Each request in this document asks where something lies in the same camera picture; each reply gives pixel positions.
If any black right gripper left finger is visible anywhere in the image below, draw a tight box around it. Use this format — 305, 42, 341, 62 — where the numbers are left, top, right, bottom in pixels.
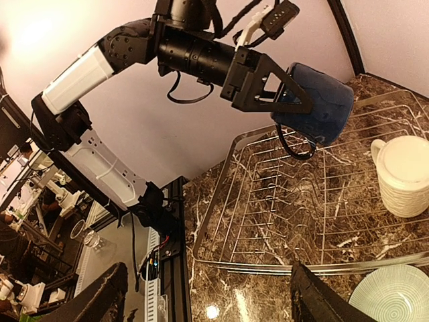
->
56, 262, 128, 321

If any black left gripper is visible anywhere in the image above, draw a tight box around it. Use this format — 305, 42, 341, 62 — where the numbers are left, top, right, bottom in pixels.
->
221, 46, 314, 114

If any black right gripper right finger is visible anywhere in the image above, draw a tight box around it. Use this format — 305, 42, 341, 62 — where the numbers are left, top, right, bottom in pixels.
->
290, 261, 369, 322

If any dark blue ceramic mug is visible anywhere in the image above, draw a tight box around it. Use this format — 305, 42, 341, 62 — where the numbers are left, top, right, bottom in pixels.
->
271, 62, 354, 160

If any white ribbed ceramic mug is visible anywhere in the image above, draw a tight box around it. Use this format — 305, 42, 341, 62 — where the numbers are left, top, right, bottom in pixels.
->
370, 136, 428, 218

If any clear drinking glass outside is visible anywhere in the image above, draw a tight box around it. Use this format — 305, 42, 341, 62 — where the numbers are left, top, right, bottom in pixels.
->
70, 219, 101, 249

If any green ribbed ceramic bowl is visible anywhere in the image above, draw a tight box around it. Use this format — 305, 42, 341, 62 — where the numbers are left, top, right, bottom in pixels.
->
349, 264, 428, 321

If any white slotted cable duct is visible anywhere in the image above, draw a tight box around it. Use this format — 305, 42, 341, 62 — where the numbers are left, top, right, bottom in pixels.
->
140, 228, 168, 322

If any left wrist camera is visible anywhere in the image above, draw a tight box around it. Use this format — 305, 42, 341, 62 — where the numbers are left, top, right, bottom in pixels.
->
235, 1, 300, 50

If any black aluminium front rail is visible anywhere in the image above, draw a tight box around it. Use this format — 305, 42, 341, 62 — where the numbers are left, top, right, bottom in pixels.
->
160, 176, 192, 321

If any wire dish rack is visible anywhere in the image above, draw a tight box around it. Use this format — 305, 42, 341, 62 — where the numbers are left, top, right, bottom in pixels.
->
193, 90, 428, 275

